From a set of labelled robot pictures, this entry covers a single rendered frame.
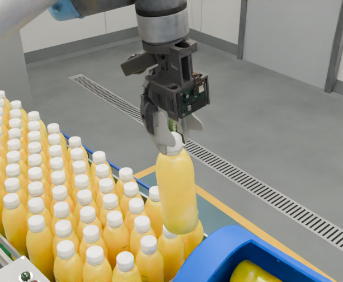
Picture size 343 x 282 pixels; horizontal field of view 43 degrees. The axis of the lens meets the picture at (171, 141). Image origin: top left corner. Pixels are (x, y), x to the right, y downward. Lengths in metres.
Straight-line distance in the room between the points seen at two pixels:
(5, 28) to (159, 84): 0.30
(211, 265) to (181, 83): 0.37
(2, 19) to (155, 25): 0.26
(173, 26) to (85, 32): 4.90
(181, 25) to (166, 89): 0.10
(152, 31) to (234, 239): 0.46
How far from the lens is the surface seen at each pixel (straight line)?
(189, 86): 0.67
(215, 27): 5.50
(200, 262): 0.87
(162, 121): 0.72
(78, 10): 0.59
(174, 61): 0.65
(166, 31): 0.63
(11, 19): 0.44
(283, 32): 4.77
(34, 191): 1.28
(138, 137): 3.62
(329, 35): 4.47
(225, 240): 0.90
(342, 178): 3.36
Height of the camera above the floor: 1.86
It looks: 31 degrees down
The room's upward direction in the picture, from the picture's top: straight up
